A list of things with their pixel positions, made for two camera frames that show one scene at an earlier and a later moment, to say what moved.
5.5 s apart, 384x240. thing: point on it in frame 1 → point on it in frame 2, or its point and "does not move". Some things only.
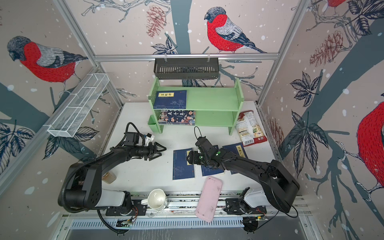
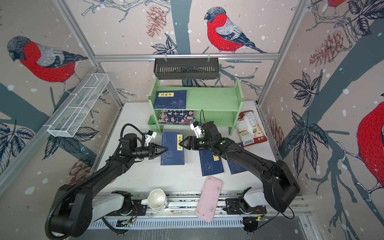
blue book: x=171 y=99 does not move
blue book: x=181 y=168 → x=175 y=155
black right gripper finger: x=193 y=157 → x=189 y=142
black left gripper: x=155 y=144 does not move
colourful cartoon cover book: x=177 y=117 does not move
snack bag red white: x=249 y=129 does not move
